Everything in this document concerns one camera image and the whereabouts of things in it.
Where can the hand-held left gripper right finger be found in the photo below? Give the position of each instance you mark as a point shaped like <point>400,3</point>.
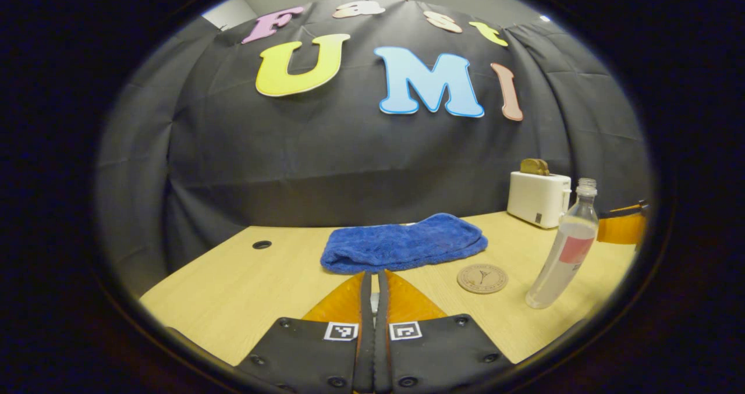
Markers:
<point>382,324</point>

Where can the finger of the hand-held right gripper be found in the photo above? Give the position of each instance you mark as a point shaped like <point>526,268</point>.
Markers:
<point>623,229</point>
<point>631,208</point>

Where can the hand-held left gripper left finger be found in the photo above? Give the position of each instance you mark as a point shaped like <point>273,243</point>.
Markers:
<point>365,324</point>

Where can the clear water bottle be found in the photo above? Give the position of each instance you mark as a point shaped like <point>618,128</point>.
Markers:
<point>561,266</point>

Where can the round cork coaster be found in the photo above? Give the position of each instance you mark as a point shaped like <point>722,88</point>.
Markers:
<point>482,279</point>

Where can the blue towel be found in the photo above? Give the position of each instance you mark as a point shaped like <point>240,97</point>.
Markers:
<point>401,242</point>

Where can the white toaster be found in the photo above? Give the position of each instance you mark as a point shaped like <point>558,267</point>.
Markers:
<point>535,199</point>

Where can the brown bread slice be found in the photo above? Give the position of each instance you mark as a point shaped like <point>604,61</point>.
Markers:
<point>534,167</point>

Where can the black backdrop cloth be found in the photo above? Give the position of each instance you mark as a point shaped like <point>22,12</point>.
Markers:
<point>349,167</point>

